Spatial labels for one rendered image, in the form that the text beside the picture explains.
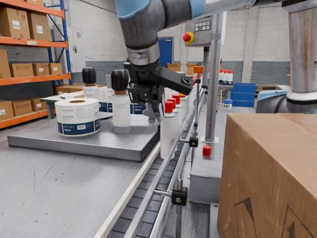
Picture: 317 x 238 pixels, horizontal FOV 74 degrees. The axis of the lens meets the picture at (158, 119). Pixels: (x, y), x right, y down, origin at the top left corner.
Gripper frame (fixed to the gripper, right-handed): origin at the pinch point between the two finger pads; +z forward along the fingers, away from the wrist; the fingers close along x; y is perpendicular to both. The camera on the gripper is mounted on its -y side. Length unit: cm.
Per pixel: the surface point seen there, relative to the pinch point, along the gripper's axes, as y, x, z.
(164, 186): -3.2, 17.1, 9.6
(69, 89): 293, -269, 209
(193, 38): -3, -55, 0
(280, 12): -213, -765, 246
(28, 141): 66, -1, 22
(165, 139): 0.1, -0.3, 10.3
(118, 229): 2.7, 32.2, 0.9
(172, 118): -2.0, -4.7, 4.5
